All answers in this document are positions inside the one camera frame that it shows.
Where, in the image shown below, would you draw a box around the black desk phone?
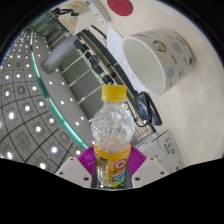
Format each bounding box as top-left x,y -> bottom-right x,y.
133,91 -> 163,128

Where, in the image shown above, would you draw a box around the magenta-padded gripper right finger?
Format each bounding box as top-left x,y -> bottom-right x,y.
127,145 -> 169,188

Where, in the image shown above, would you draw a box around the white dotted mug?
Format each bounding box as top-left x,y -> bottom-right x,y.
121,28 -> 195,97

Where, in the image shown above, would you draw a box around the row of black office chairs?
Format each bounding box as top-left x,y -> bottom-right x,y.
74,33 -> 114,88

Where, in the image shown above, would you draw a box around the small tan cardboard box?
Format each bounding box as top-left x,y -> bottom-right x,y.
58,2 -> 98,35

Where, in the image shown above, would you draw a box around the ceiling lights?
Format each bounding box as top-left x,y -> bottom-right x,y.
0,29 -> 91,171

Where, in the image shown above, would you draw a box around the white remote control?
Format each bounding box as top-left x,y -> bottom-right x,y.
84,0 -> 111,25

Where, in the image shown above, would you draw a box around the yellow-capped clear drink bottle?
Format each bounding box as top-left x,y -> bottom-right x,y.
89,84 -> 136,190

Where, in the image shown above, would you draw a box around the flat round red coaster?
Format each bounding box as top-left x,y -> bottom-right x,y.
106,0 -> 134,18

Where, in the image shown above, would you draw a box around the long curved conference desk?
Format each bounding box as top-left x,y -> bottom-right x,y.
43,9 -> 144,101

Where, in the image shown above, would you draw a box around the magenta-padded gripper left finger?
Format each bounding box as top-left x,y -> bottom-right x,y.
54,146 -> 98,188

